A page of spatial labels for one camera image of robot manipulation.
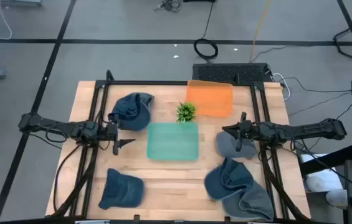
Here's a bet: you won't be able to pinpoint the black left arm cable bundle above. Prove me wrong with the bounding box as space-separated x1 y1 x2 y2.
52 142 100 218

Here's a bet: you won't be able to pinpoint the artificial green plant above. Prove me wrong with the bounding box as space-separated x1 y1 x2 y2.
175 101 198 124

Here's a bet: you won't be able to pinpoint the yellow hanging cable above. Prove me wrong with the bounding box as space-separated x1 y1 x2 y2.
249 0 272 63

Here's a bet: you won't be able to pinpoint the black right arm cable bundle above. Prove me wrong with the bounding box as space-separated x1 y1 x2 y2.
258 146 310 220

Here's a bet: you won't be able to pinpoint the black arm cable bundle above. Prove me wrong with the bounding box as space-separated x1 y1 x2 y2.
258 146 310 220
52 142 100 218

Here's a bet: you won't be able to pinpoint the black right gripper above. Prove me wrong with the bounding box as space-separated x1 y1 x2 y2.
222 111 257 152

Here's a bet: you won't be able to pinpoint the dark blue denim cap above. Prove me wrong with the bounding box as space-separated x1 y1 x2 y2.
204 157 255 202
98 168 146 210
107 92 155 132

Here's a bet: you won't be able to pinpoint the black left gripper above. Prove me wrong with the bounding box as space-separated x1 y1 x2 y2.
106 113 136 156

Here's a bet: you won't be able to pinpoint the orange translucent plastic bin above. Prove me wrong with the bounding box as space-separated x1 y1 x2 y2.
185 80 234 118

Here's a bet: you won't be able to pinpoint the grey cap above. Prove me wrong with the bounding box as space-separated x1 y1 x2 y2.
215 130 259 160
221 180 275 222

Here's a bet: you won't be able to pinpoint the black coiled floor cable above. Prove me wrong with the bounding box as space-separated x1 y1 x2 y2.
193 0 219 63

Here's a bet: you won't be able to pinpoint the tangled black cables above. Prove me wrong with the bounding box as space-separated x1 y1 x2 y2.
155 0 183 13

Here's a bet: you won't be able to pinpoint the green translucent plastic bin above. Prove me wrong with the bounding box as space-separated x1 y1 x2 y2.
146 122 200 161

